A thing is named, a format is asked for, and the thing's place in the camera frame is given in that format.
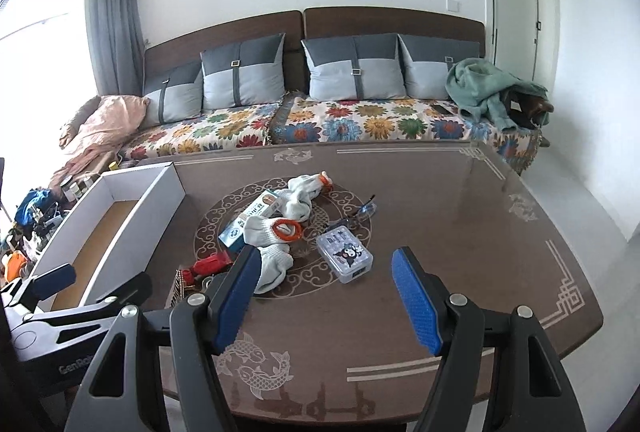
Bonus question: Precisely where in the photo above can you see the orange object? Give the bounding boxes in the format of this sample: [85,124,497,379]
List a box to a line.
[5,251,28,283]

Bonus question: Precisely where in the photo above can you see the brown wooden sofa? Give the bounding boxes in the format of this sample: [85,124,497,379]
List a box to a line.
[142,6,551,163]

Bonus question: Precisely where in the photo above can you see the pink blanket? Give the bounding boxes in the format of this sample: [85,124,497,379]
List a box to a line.
[47,95,151,193]

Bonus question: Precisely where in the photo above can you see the grey two-tone pillow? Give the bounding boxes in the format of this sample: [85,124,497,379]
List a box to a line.
[398,34,481,100]
[301,34,407,102]
[201,32,287,110]
[142,62,204,123]

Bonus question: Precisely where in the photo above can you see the brown bag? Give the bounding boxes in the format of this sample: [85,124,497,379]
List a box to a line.
[502,87,556,130]

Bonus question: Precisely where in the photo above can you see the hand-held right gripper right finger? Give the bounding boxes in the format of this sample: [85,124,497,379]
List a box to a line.
[390,246,588,432]

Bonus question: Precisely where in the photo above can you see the white knit glove orange cuff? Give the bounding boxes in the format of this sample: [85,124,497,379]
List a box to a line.
[242,215,303,295]
[286,171,333,222]

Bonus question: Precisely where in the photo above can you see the bright window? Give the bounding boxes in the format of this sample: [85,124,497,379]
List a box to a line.
[0,0,101,193]

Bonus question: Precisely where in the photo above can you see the blue cloth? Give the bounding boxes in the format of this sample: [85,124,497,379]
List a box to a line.
[15,189,53,223]

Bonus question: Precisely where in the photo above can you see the cartoon print plastic floss box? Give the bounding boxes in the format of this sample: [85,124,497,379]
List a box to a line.
[315,228,375,284]

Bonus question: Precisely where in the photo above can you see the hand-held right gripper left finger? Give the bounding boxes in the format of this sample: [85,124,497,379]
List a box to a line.
[67,245,263,432]

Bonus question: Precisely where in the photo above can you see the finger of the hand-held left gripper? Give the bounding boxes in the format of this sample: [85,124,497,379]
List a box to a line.
[0,263,77,313]
[20,271,153,329]

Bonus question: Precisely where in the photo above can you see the group of small jars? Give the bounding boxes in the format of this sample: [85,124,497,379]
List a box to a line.
[59,176,97,204]

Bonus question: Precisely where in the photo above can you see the white cardboard box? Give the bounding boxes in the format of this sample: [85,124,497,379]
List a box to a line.
[31,162,188,313]

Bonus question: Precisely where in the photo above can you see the grey curtain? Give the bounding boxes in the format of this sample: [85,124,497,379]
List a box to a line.
[86,0,146,98]

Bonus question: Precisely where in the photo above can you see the blue white toothpaste box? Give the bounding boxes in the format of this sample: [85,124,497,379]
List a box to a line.
[218,191,281,250]

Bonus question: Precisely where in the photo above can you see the floral sofa blanket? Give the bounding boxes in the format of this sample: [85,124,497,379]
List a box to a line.
[267,92,546,175]
[120,102,281,163]

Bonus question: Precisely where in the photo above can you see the clear blue safety glasses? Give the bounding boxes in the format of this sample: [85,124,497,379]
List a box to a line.
[325,193,377,233]

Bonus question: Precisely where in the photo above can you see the white door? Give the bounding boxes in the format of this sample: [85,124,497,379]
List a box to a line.
[482,0,556,88]

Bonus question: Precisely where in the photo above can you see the green garment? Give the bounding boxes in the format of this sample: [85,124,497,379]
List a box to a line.
[446,57,549,133]

